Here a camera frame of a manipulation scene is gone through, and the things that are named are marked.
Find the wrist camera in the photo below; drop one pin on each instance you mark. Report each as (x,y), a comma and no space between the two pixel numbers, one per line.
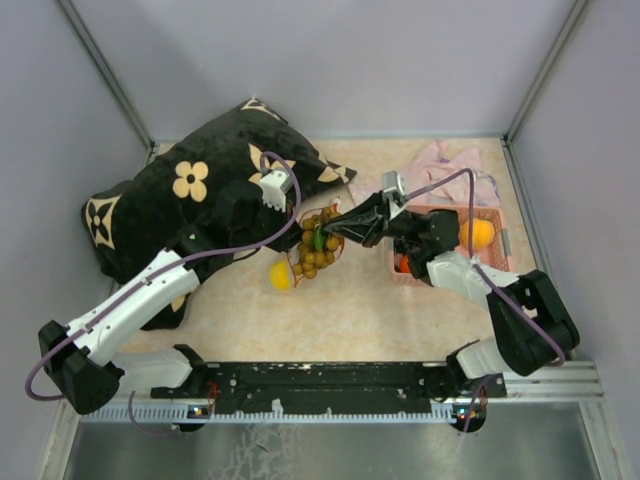
(393,185)
(275,186)

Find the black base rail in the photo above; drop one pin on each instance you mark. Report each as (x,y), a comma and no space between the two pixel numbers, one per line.
(341,391)

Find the aluminium frame post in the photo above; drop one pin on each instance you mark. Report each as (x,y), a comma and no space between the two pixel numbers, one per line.
(567,31)
(82,32)

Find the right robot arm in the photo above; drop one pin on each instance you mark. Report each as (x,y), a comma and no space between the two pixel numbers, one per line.
(531,326)

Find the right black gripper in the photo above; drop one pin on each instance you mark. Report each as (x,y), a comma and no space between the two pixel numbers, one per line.
(377,205)

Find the yellow lemon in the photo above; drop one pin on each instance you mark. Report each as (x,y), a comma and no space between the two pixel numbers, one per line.
(281,277)

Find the orange fruit lower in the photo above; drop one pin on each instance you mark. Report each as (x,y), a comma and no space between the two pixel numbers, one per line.
(403,265)

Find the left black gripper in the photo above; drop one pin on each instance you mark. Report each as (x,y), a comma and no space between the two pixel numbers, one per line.
(283,218)

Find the brown longan bunch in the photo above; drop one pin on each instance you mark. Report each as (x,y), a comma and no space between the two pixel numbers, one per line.
(316,250)

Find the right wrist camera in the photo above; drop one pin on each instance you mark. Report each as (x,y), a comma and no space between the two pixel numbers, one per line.
(393,185)

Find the aluminium frame post left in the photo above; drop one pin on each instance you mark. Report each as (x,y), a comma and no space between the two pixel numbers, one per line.
(82,32)

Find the clear zip top bag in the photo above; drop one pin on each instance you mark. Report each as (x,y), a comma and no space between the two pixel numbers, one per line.
(314,251)

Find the yellow orange fruit right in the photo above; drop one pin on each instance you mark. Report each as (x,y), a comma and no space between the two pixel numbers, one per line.
(477,234)

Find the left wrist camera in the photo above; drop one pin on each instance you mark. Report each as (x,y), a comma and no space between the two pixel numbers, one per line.
(275,186)

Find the pink plastic basket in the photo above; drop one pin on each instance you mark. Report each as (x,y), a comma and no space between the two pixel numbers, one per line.
(497,255)

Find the black floral pillow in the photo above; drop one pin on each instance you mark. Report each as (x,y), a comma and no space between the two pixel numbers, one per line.
(129,223)

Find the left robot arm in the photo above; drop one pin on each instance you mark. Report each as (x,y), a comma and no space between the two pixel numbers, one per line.
(83,358)

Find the aluminium frame post right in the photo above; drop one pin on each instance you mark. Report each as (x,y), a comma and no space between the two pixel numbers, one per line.
(567,31)

